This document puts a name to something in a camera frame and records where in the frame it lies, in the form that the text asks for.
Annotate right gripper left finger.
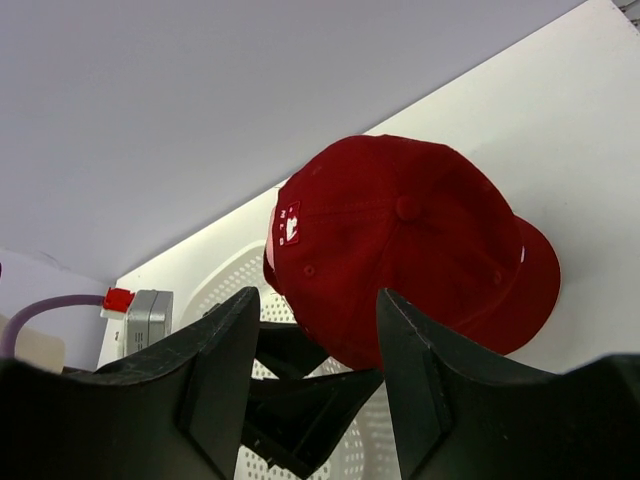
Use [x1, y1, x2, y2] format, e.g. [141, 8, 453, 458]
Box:
[1, 287, 260, 479]

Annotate red cap with strap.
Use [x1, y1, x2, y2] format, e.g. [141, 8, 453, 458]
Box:
[263, 135, 561, 370]

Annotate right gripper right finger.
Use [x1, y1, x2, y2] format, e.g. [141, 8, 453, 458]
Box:
[376, 289, 639, 479]

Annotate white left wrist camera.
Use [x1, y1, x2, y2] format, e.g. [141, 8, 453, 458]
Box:
[98, 288, 173, 367]

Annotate pink baseball cap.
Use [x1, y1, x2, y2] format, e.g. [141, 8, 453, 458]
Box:
[265, 208, 276, 271]

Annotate white plastic basket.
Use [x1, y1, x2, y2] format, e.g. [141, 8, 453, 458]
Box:
[181, 241, 400, 479]

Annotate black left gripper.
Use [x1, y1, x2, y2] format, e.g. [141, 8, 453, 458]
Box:
[202, 304, 385, 480]

